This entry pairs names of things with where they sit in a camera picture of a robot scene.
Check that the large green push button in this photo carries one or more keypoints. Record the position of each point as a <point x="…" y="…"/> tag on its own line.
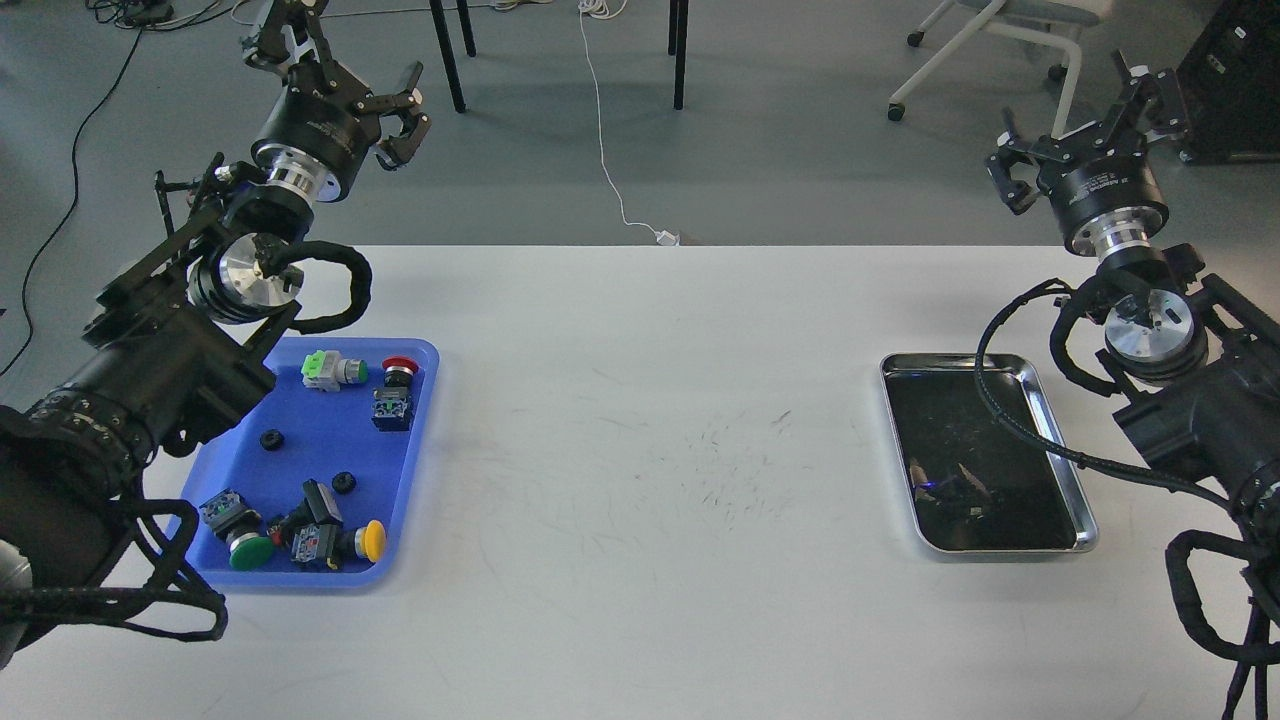
<point x="233" y="521"/>

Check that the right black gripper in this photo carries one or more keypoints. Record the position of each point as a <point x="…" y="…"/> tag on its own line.
<point x="1104" y="202"/>

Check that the black switch block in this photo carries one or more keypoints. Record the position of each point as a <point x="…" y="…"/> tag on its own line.
<point x="318" y="506"/>

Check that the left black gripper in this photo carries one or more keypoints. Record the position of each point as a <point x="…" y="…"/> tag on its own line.
<point x="308" y="145"/>

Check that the green white push button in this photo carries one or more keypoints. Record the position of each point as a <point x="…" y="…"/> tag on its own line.
<point x="330" y="371"/>

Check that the black table leg left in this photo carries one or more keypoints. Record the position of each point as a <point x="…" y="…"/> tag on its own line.
<point x="446" y="47"/>

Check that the red mushroom push button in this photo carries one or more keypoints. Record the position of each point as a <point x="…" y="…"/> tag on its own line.
<point x="392" y="402"/>

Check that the black table leg right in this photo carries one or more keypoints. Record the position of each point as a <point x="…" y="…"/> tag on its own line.
<point x="677" y="38"/>

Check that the black table leg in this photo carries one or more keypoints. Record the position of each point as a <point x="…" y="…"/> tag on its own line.
<point x="677" y="38"/>
<point x="446" y="47"/>

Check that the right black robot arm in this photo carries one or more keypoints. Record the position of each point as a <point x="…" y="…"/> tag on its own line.
<point x="1195" y="360"/>

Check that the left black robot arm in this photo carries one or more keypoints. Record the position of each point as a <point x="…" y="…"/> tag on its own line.
<point x="181" y="342"/>

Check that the blue plastic tray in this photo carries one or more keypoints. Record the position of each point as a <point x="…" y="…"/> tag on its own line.
<point x="325" y="432"/>

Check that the yellow push button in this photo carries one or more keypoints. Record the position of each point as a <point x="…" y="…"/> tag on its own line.
<point x="329" y="547"/>

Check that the silver metal tray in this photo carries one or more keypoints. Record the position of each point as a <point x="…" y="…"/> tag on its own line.
<point x="973" y="487"/>

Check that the small black gear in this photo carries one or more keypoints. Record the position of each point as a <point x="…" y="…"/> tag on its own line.
<point x="271" y="440"/>
<point x="343" y="482"/>

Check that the black equipment case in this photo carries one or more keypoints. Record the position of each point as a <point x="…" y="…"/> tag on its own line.
<point x="1230" y="81"/>

